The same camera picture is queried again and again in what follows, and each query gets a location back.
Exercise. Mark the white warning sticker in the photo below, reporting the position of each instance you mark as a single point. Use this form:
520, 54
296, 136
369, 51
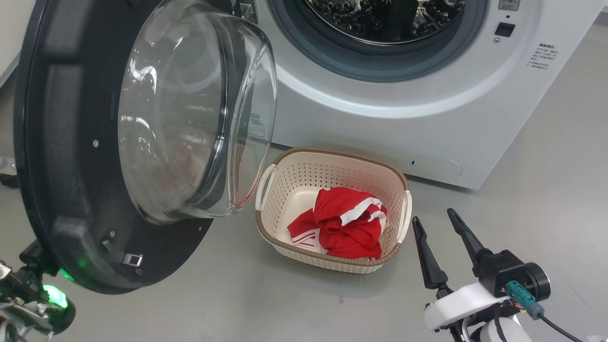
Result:
508, 4

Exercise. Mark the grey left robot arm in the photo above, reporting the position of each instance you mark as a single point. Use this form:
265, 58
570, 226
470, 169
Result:
19, 323

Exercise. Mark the grey rubber door seal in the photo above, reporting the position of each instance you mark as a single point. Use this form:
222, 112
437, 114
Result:
304, 42

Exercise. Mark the green-lit left gripper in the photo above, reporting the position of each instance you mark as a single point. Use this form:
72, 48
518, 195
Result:
57, 297

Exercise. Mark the cream perforated laundry basket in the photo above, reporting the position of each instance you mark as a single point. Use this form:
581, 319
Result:
304, 175

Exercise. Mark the perforated steel drum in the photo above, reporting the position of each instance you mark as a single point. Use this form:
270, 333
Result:
380, 19

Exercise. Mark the red shirt with white stripes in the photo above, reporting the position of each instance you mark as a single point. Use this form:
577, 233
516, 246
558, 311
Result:
304, 229
342, 228

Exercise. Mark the round filter cover flap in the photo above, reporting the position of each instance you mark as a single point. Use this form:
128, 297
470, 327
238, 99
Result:
437, 166

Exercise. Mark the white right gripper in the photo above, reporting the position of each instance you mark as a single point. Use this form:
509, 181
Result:
460, 304

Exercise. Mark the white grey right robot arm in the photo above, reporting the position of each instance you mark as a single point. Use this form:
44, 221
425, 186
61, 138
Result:
503, 332

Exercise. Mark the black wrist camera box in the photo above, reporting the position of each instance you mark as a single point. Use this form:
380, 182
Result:
38, 259
508, 270

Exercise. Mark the white front-load washing machine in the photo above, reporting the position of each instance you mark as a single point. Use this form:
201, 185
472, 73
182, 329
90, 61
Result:
380, 123

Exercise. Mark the round washing machine door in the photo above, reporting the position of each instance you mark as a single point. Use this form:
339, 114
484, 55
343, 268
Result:
61, 142

